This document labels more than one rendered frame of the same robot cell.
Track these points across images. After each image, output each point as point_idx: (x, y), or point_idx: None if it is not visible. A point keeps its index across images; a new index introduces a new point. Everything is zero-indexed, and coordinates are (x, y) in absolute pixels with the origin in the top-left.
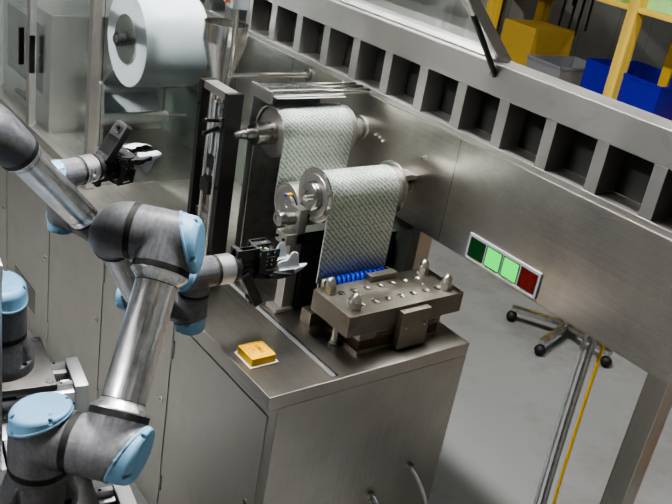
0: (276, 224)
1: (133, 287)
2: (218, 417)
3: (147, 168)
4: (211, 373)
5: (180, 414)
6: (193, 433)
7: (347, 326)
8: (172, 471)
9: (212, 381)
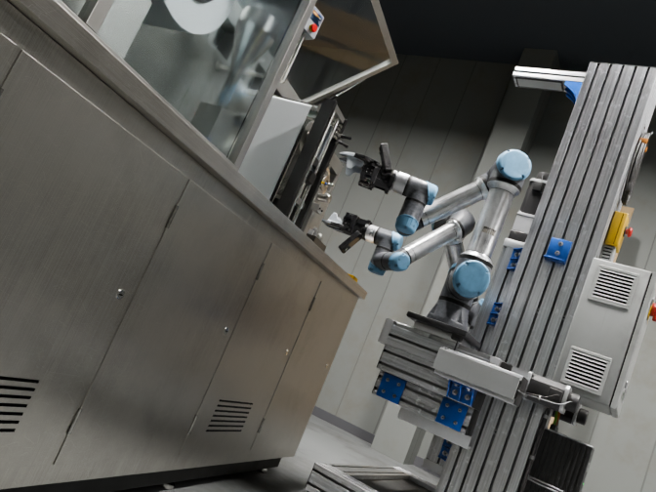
0: (328, 202)
1: (463, 246)
2: (328, 327)
3: (348, 172)
4: (333, 303)
5: (301, 349)
6: (307, 354)
7: (324, 251)
8: (277, 402)
9: (332, 307)
